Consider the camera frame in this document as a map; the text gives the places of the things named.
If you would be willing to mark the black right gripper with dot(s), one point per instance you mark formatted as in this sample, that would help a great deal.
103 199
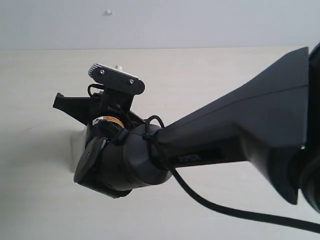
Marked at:
106 113

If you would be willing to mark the wooden paint brush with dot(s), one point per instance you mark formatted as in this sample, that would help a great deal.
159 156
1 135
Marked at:
78 139

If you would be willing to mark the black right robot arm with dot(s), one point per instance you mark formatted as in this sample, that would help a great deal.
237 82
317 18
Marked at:
272 121

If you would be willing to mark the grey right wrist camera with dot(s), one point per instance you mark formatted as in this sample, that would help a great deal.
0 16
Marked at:
115 79

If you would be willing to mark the small white wall plug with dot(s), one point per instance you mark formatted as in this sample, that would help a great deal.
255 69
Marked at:
108 12

